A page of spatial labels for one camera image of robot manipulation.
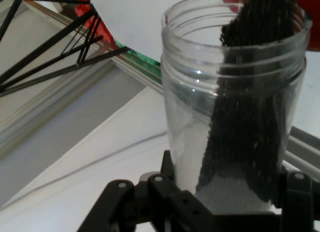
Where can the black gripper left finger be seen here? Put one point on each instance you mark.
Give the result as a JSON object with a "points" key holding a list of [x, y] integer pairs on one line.
{"points": [[140, 207]]}

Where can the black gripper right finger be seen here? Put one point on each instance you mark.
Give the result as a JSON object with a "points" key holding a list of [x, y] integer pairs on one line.
{"points": [[297, 202]]}

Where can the black seeds batch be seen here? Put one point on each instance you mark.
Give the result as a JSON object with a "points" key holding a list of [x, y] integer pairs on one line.
{"points": [[240, 117]]}

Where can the clear plastic jar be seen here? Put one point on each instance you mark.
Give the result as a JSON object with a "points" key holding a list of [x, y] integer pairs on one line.
{"points": [[187, 104]]}

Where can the red bowl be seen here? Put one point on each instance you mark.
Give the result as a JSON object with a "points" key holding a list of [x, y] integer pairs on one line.
{"points": [[315, 30]]}

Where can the black tripod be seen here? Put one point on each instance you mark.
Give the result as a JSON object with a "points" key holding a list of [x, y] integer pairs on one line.
{"points": [[45, 46]]}

